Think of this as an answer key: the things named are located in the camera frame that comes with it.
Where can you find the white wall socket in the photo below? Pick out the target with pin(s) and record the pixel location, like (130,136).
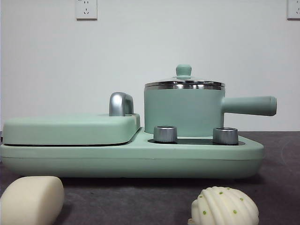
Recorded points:
(294,9)
(86,9)

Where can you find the ribbed white bun green dots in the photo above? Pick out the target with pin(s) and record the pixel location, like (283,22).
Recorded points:
(225,206)

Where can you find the glass pot lid green knob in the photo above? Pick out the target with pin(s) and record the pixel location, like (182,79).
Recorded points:
(184,70)

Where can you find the smooth white steamed bun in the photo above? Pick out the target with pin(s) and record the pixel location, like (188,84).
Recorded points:
(30,201)

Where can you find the green breakfast maker base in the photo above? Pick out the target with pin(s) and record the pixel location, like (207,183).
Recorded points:
(117,161)

